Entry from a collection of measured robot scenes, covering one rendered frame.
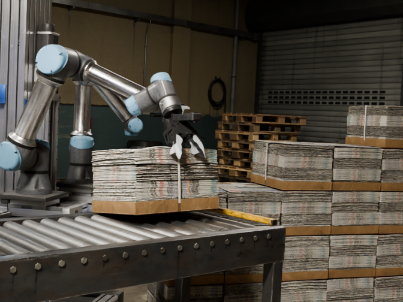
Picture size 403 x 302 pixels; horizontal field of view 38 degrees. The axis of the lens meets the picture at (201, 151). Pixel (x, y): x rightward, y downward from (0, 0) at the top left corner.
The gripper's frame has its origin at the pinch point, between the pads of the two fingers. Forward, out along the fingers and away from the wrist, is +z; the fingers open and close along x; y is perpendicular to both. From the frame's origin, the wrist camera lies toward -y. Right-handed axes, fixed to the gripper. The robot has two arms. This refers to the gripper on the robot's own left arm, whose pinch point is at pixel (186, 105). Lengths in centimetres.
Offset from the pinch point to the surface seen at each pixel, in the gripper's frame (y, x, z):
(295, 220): 49, 50, 50
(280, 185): 32, 47, 40
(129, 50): -9, -725, 52
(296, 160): 19, 46, 48
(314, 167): 22, 45, 58
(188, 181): 14, 114, -23
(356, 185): 31, 45, 83
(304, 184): 31, 48, 53
